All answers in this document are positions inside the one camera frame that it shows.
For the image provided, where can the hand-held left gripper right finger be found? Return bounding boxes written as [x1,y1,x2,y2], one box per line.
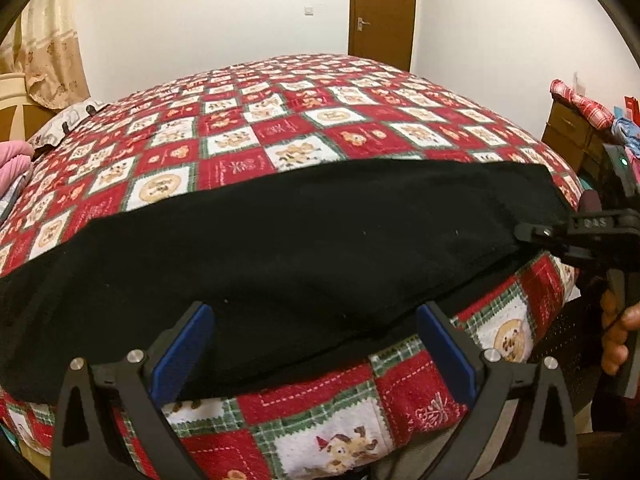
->
[416,301,581,480]

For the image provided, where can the brown wooden door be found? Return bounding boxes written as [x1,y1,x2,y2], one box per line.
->
[348,0,417,72]

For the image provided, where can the beige patterned curtain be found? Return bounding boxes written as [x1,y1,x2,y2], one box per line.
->
[0,0,92,110]

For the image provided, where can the white printed pillow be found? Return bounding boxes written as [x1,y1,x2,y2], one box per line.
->
[27,101,109,149]

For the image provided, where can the black pants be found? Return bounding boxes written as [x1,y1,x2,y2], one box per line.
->
[0,160,581,406]

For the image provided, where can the red plaid cloth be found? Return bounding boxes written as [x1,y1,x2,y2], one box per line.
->
[549,78,616,129]

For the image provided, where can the wooden dresser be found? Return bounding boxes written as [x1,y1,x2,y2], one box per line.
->
[542,94,617,187]

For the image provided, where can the pink folded blanket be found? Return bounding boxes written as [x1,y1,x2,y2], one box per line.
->
[0,141,35,197]

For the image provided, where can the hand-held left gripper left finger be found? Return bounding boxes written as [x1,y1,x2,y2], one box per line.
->
[50,301,216,480]

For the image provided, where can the cream wooden headboard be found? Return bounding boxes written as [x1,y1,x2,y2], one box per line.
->
[0,72,57,157]

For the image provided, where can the person's right hand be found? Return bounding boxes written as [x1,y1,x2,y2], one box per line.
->
[599,290,640,377]

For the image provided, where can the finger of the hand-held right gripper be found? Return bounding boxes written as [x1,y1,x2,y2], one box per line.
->
[515,210,640,242]
[546,240,610,275]

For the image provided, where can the red printed bed blanket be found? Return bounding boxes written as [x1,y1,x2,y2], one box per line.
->
[0,52,587,480]

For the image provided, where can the blue cloth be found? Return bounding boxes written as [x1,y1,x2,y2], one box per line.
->
[610,117,640,155]

